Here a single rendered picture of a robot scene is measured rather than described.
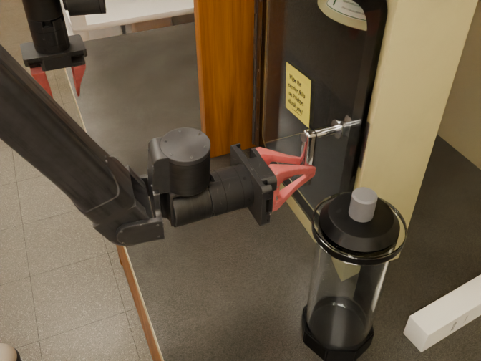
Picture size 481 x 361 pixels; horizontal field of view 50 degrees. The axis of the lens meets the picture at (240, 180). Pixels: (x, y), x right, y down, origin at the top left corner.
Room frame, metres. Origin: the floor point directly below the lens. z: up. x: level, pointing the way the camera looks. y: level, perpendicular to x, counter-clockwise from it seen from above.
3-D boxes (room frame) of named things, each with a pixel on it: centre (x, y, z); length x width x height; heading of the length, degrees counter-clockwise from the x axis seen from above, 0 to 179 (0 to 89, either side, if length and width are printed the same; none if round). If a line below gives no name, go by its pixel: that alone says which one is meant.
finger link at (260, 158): (0.52, -0.06, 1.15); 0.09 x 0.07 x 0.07; 113
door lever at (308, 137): (0.55, -0.10, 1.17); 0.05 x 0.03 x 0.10; 113
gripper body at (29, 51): (0.81, 0.32, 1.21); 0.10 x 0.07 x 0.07; 113
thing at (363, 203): (0.42, -0.14, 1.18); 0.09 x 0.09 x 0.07
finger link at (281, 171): (0.53, -0.05, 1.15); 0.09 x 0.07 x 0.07; 113
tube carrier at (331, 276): (0.42, -0.14, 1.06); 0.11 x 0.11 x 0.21
